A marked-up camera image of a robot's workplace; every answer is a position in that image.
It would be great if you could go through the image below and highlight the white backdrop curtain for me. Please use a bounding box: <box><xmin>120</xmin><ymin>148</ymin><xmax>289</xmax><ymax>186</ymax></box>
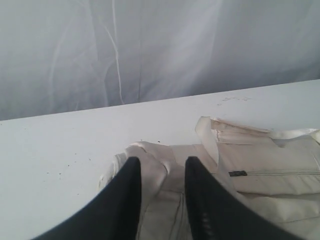
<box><xmin>0</xmin><ymin>0</ymin><xmax>320</xmax><ymax>120</ymax></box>

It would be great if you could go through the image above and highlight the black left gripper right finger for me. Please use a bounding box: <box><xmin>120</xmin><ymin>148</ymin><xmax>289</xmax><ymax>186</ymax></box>
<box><xmin>184</xmin><ymin>156</ymin><xmax>298</xmax><ymax>240</ymax></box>

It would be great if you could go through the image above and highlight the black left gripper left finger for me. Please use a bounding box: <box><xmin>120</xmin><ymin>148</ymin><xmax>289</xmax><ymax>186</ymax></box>
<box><xmin>37</xmin><ymin>157</ymin><xmax>142</xmax><ymax>240</ymax></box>

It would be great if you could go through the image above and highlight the white fabric duffel bag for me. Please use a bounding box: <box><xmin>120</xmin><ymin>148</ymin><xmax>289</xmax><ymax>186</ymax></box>
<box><xmin>99</xmin><ymin>116</ymin><xmax>320</xmax><ymax>240</ymax></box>

